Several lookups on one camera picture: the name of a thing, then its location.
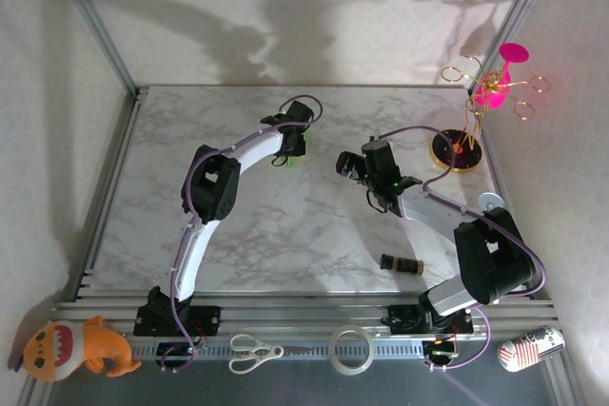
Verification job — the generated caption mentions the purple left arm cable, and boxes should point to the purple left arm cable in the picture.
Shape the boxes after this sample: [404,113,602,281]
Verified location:
[159,94,325,374]

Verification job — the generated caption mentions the small black cylindrical bottle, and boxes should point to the small black cylindrical bottle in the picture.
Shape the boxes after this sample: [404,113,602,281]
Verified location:
[379,252,425,278]

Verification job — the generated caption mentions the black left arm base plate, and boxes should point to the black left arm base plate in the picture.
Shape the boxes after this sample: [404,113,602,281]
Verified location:
[132,303,223,337]

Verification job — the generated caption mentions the green cloth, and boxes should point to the green cloth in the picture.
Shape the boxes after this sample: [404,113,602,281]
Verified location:
[285,128,315,171]

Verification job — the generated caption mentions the aluminium frame strut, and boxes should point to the aluminium frame strut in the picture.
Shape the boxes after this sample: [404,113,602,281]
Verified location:
[544,358,589,406]
[18,375,54,406]

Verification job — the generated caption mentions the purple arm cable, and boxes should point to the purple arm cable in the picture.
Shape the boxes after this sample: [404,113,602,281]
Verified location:
[159,94,325,374]
[378,126,547,374]

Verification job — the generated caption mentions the black controller board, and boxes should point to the black controller board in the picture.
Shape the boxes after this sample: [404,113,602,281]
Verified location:
[422,338,461,364]
[155,339,210,364]

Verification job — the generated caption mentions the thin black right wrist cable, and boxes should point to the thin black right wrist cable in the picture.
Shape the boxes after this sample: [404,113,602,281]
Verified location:
[364,186,389,215]

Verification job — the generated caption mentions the gold wire cup stand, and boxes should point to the gold wire cup stand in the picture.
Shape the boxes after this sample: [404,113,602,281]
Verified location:
[429,44,553,174]

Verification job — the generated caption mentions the red white striped can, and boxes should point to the red white striped can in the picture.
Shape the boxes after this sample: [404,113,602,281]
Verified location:
[497,324,567,374]

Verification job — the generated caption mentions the orange shark plush toy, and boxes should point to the orange shark plush toy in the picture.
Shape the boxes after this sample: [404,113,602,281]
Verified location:
[8,314,143,383]

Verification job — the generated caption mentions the white handled scissors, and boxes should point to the white handled scissors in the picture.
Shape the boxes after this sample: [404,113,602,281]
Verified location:
[227,333,315,375]

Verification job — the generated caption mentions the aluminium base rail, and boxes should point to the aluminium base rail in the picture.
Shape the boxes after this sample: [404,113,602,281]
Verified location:
[49,292,560,345]

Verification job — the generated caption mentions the pink plastic wine glass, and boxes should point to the pink plastic wine glass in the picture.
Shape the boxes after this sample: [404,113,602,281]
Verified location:
[473,42,530,110]

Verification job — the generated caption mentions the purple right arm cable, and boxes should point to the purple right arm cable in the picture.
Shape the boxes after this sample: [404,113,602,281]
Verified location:
[378,126,547,374]

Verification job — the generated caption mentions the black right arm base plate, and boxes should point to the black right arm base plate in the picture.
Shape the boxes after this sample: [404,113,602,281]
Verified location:
[380,303,475,336]

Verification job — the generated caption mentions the aluminium table side rail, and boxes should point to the aluminium table side rail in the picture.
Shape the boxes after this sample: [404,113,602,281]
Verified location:
[463,85,532,298]
[69,86,144,302]

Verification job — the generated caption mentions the grey perforated cable tray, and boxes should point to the grey perforated cable tray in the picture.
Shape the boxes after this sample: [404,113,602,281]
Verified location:
[128,338,429,359]

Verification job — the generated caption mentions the yellow drink can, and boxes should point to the yellow drink can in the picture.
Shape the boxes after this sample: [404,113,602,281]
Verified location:
[477,191,506,213]

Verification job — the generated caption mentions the clear tape roll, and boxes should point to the clear tape roll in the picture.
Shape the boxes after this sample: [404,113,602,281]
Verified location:
[328,323,375,377]

